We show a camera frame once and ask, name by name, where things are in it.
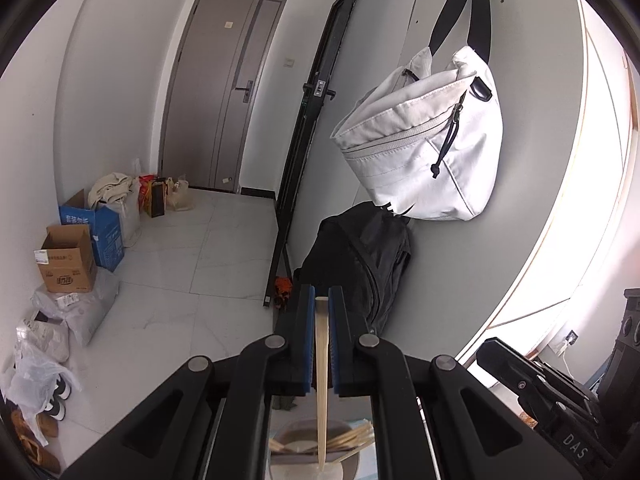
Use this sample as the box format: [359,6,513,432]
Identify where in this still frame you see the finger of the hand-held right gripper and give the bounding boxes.
[475,337,598,411]

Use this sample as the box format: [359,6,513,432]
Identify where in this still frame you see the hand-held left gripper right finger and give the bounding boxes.
[327,285,588,480]

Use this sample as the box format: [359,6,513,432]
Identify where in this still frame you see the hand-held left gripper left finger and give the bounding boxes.
[60,284,317,480]

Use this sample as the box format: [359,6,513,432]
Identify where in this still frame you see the white utensil holder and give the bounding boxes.
[270,417,376,480]

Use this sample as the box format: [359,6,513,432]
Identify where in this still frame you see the white shoulder bag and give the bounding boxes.
[330,0,503,222]

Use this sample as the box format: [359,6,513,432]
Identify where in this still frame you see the black speaker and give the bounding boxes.
[597,287,640,411]

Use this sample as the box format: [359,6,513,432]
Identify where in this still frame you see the black backpack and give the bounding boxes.
[292,201,413,341]

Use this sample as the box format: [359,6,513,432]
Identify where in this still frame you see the beige paper bag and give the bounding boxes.
[165,175,195,212]

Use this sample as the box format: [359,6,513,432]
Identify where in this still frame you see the dark brown paper bag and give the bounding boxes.
[150,178,168,218]

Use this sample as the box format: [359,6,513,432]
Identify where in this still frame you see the white plastic bag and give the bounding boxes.
[107,160,143,248]

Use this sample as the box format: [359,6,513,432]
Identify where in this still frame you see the orange red bag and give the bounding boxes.
[139,175,157,213]

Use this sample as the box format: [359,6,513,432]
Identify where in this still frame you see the blue cardboard box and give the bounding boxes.
[59,189,125,273]

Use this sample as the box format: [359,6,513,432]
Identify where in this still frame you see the grey parcel bag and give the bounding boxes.
[31,267,121,347]

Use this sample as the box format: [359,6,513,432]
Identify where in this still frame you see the black and white sneakers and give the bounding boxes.
[45,377,76,421]

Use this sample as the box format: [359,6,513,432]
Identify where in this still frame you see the brown cardboard box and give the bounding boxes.
[34,224,98,294]

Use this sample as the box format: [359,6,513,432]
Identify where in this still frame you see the beige cloth bundle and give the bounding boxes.
[89,172,136,208]

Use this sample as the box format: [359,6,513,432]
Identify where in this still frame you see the white parcel bag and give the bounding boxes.
[15,317,71,363]

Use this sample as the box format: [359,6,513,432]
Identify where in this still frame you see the grey door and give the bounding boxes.
[159,0,288,193]

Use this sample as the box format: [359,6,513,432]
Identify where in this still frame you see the clear plastic bag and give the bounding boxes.
[0,342,83,433]

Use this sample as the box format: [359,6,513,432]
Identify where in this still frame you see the black metal frame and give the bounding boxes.
[262,0,371,308]

